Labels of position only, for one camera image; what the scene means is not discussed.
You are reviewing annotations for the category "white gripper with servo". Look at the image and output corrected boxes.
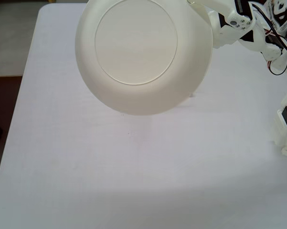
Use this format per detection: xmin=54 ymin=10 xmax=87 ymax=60
xmin=187 ymin=0 xmax=266 ymax=52

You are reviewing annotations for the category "red servo wire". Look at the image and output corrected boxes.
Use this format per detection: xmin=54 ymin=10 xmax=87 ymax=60
xmin=264 ymin=28 xmax=280 ymax=72

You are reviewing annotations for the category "cream white plate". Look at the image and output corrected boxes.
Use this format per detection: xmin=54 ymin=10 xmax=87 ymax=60
xmin=75 ymin=0 xmax=214 ymax=116

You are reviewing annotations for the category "dark brown furniture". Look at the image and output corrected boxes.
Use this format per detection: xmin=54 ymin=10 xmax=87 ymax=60
xmin=0 ymin=75 xmax=23 ymax=172

